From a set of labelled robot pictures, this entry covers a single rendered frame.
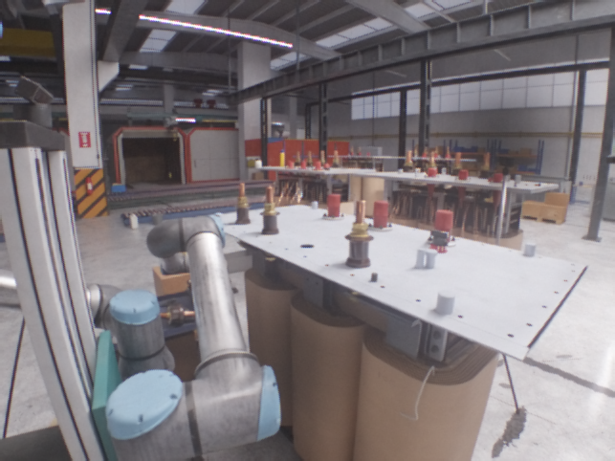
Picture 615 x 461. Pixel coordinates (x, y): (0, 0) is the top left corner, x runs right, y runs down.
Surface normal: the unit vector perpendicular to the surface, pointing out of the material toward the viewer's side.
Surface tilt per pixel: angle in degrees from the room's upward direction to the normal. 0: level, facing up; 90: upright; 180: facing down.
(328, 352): 90
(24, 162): 90
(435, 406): 90
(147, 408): 5
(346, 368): 90
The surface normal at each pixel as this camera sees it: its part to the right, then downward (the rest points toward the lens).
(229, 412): 0.29, -0.47
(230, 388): 0.10, -0.82
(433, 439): -0.17, 0.22
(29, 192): 0.50, 0.20
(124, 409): -0.08, -0.96
